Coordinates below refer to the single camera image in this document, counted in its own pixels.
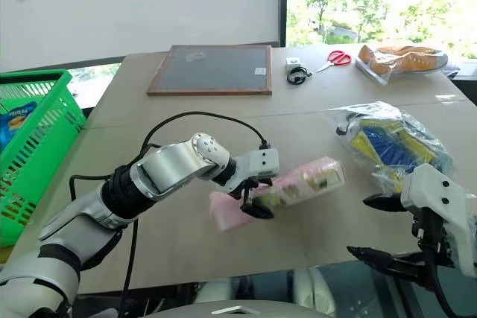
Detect blue snack bag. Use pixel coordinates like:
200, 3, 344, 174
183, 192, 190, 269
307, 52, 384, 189
0, 101, 40, 155

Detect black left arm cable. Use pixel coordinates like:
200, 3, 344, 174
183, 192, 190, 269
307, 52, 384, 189
69, 111, 270, 318

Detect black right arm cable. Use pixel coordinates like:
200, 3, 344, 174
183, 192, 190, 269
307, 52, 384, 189
428, 250, 460, 318

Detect wooden framed blackboard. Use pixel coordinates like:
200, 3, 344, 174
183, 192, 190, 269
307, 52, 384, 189
146, 44, 273, 97

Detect red handled scissors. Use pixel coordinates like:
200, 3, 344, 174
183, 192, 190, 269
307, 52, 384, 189
316, 49, 353, 74

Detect black coiled cable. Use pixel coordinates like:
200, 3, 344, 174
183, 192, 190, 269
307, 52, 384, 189
286, 66, 313, 86

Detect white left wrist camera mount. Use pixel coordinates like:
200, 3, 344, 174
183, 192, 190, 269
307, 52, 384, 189
222, 148, 280, 193

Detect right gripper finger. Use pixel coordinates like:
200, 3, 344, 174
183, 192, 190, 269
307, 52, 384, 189
346, 245, 437, 290
362, 193, 408, 214

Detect orange shoes in plastic bag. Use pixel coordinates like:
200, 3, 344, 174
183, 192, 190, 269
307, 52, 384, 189
353, 44, 449, 86

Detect green plastic basket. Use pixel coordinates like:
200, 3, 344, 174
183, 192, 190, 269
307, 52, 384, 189
0, 69, 87, 248

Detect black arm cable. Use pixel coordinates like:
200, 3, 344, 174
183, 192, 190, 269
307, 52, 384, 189
69, 111, 270, 318
428, 250, 460, 318

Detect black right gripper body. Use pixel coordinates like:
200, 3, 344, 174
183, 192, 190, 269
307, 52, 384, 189
411, 209, 454, 270

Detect pink package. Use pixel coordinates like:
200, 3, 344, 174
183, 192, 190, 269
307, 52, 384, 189
209, 154, 346, 232

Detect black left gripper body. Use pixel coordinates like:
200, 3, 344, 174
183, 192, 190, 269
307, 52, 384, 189
225, 176, 259, 208

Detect dark window frame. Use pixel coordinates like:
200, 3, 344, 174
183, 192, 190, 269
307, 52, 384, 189
277, 0, 289, 48

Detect clear bag blue yellow items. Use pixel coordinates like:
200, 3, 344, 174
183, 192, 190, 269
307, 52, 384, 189
322, 101, 455, 196

